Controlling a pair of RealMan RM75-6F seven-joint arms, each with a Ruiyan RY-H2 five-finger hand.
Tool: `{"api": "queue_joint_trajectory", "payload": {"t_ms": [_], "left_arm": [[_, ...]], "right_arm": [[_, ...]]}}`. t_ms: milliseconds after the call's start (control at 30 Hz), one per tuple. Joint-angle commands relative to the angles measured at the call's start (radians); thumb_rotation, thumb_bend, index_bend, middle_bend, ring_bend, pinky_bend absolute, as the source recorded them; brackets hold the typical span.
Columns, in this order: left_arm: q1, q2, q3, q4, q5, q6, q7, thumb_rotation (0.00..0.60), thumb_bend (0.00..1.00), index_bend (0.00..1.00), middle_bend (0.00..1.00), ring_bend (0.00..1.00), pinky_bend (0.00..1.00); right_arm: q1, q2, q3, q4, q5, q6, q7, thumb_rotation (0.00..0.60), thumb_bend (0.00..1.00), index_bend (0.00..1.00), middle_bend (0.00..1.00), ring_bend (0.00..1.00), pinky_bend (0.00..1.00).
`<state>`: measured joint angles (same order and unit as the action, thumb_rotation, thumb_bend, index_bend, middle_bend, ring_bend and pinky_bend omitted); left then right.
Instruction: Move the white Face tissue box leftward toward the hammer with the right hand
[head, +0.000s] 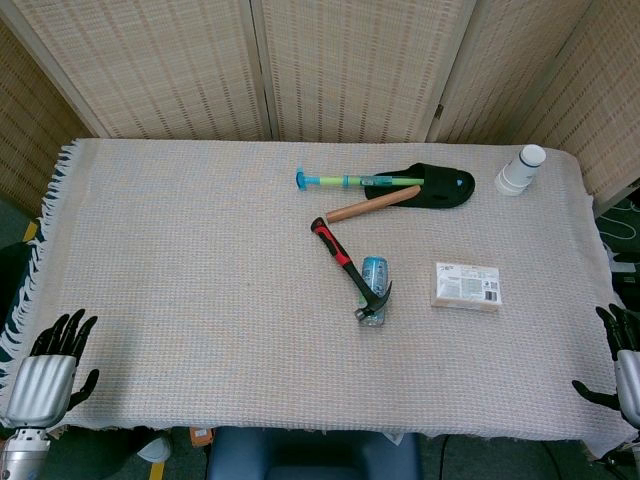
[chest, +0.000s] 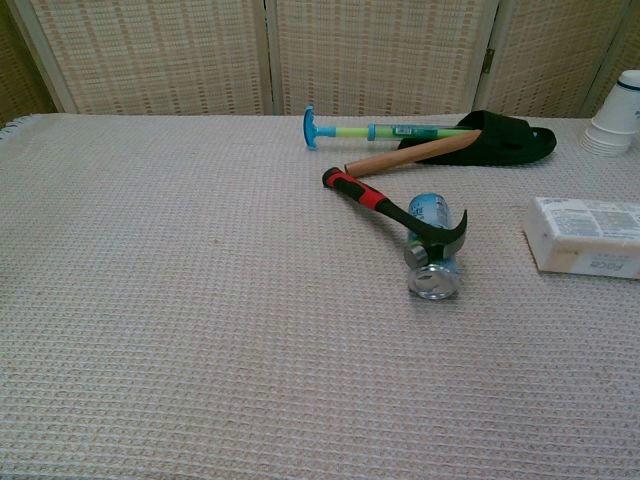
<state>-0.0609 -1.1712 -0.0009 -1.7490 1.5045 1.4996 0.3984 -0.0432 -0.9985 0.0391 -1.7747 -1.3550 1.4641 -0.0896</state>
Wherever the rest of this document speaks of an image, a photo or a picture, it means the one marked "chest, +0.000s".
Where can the white tissue pack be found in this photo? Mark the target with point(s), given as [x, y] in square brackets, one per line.
[575, 235]

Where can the red black claw hammer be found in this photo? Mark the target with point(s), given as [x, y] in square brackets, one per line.
[360, 189]

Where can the blue green toy pump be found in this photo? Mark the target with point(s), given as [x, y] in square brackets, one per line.
[312, 128]

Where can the wooden stick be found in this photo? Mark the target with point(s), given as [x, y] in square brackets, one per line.
[400, 159]

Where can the blue drink can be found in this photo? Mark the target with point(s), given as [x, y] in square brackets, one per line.
[433, 286]

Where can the beige woven tablecloth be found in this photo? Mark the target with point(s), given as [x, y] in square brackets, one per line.
[200, 310]

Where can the black slipper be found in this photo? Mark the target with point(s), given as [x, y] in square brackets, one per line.
[500, 147]

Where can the brass screen hinge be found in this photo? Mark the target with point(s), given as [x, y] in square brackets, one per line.
[489, 61]

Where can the rattan folding screen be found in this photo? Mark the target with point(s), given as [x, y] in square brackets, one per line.
[150, 50]

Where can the white paper cup stack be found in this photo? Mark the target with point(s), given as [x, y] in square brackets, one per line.
[612, 125]

